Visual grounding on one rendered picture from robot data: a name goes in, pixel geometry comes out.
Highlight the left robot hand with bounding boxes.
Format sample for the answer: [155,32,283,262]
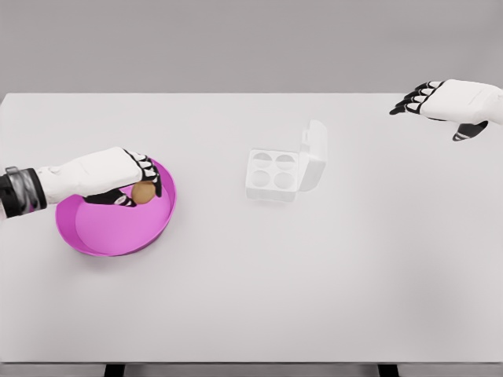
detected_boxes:
[76,146,163,208]

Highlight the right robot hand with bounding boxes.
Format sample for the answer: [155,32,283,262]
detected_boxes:
[389,79,497,142]

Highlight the brown egg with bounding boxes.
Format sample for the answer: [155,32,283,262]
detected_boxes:
[130,181,156,205]

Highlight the white egg box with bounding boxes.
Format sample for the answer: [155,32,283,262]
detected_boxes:
[244,119,329,204]

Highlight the pink round bowl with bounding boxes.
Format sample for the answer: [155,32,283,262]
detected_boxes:
[55,157,178,258]

